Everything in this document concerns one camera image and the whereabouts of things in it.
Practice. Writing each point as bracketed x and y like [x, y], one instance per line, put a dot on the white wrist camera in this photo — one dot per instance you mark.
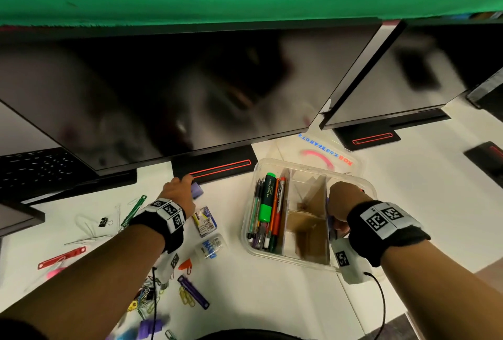
[167, 267]
[347, 261]

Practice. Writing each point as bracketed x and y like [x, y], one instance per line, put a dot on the black left wristband with markers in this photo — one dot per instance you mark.
[157, 226]

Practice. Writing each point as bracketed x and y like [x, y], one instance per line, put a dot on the black right wristband with markers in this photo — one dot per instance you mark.
[389, 237]

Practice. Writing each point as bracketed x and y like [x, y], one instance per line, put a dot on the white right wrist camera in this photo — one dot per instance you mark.
[347, 261]

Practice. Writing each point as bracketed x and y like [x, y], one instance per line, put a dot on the green plastic fastener strip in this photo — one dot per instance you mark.
[133, 211]

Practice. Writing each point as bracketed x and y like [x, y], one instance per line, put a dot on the green highlighter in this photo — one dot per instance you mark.
[267, 198]

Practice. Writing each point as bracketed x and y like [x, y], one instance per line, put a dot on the person's right forearm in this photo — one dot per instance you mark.
[440, 296]

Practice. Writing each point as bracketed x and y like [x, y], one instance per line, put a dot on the pile of pens and markers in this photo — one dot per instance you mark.
[271, 226]

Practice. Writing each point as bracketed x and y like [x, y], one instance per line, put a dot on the heap of coloured paper clips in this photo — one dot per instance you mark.
[188, 297]

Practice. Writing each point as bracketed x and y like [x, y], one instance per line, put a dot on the black wristband with markers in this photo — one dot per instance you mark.
[157, 226]
[389, 237]

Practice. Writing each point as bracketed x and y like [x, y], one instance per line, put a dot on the clear plastic box lid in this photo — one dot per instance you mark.
[291, 147]

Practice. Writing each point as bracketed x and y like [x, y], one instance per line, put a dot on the lavender glue stick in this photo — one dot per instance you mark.
[197, 191]

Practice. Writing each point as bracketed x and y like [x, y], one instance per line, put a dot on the red plastic fastener strip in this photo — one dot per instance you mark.
[62, 258]

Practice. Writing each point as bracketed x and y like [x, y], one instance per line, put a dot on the black monitor base red stripe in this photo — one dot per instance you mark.
[212, 163]
[485, 161]
[369, 135]

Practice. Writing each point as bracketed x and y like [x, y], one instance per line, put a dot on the white plastic fastener strip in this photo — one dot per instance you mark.
[88, 240]

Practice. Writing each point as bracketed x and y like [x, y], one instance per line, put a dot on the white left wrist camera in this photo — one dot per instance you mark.
[167, 267]

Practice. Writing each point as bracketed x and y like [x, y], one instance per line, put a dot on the purple plastic fastener strip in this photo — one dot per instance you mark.
[193, 292]

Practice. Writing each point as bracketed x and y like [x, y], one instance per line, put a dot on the white glue bottle orange cap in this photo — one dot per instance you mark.
[210, 247]

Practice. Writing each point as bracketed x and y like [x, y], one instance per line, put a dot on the purple tape roll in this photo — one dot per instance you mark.
[150, 328]

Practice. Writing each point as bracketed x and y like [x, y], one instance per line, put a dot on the person's right hand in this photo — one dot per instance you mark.
[347, 194]

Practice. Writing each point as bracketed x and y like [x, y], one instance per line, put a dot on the person's left hand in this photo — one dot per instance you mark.
[178, 194]

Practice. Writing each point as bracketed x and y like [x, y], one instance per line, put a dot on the small black binder clip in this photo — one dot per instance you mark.
[103, 222]

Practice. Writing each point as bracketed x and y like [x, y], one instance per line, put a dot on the black computer monitor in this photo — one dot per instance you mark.
[401, 76]
[487, 98]
[177, 88]
[15, 218]

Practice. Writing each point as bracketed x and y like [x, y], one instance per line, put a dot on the person's left forearm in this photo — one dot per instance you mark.
[86, 288]

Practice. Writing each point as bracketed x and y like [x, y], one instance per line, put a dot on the brown cardboard dividers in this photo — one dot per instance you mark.
[310, 233]

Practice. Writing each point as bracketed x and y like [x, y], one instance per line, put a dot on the blue staples box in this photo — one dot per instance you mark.
[205, 222]

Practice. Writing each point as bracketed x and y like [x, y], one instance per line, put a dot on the clear plastic storage box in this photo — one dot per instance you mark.
[353, 190]

